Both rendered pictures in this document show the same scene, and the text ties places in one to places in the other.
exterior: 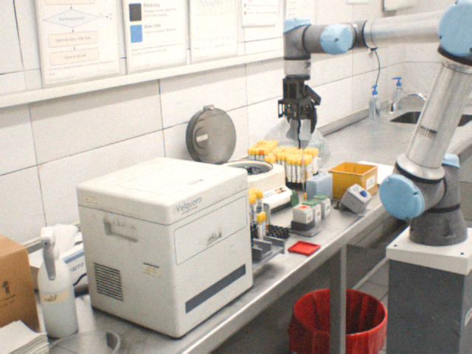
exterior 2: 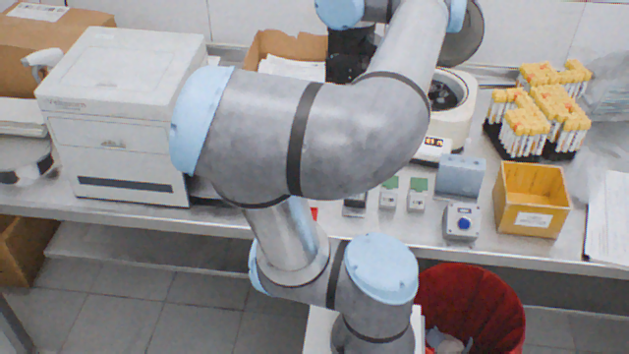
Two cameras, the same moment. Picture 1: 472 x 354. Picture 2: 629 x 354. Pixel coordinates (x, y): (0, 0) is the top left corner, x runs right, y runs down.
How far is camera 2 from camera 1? 149 cm
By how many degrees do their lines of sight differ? 58
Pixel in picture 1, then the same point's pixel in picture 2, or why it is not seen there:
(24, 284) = not seen: hidden behind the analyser
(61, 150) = not seen: outside the picture
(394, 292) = not seen: hidden behind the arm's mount
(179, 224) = (54, 114)
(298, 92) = (338, 45)
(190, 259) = (78, 147)
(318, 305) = (484, 287)
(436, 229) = (335, 333)
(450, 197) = (354, 319)
